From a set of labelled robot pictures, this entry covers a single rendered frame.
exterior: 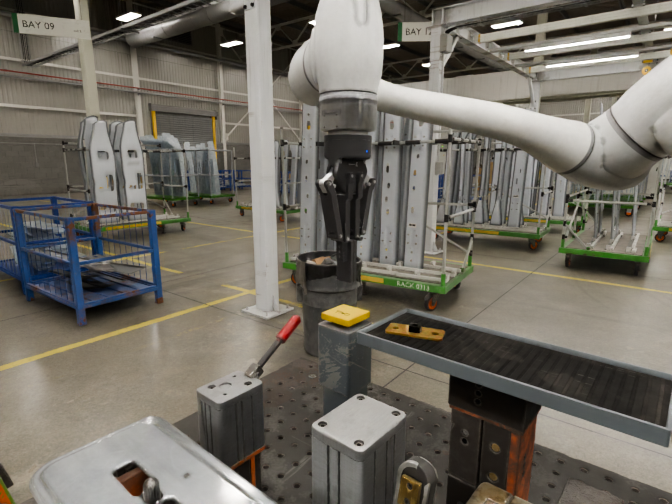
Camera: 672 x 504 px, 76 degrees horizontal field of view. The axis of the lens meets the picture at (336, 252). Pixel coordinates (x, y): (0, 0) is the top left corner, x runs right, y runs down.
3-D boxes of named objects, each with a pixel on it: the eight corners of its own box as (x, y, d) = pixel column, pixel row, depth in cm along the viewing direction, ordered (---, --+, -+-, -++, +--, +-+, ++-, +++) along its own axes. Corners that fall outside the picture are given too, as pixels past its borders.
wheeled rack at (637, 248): (646, 279, 523) (669, 129, 487) (556, 267, 582) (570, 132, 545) (650, 253, 673) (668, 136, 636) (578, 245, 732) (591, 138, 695)
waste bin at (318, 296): (280, 351, 325) (278, 258, 310) (325, 330, 366) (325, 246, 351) (333, 371, 295) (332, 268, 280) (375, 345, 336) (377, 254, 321)
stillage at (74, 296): (26, 300, 444) (11, 208, 424) (104, 283, 507) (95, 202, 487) (80, 326, 374) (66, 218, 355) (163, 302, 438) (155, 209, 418)
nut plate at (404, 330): (384, 333, 64) (384, 325, 64) (391, 324, 68) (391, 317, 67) (441, 341, 61) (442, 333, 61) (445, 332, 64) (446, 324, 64)
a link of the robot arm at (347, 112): (306, 95, 66) (306, 135, 67) (353, 89, 60) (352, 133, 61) (344, 101, 73) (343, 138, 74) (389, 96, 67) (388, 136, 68)
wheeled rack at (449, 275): (281, 285, 498) (277, 127, 462) (328, 267, 582) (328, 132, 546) (444, 316, 399) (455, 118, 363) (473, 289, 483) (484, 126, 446)
